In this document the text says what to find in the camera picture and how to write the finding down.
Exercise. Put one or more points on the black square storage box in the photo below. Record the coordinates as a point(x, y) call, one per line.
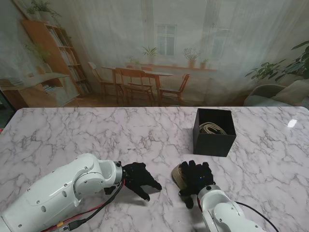
point(212, 145)

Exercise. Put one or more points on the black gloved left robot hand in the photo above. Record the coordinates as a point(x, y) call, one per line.
point(140, 177)

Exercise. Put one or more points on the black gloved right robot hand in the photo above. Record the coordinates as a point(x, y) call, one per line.
point(196, 178)

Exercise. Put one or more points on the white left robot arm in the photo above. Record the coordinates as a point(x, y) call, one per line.
point(62, 191)

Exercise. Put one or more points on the printed room scene backdrop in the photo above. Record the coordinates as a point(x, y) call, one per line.
point(154, 48)

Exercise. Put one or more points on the beige woven belt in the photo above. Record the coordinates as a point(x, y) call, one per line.
point(212, 128)
point(178, 175)

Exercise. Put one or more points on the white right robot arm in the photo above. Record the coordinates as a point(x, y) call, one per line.
point(222, 210)

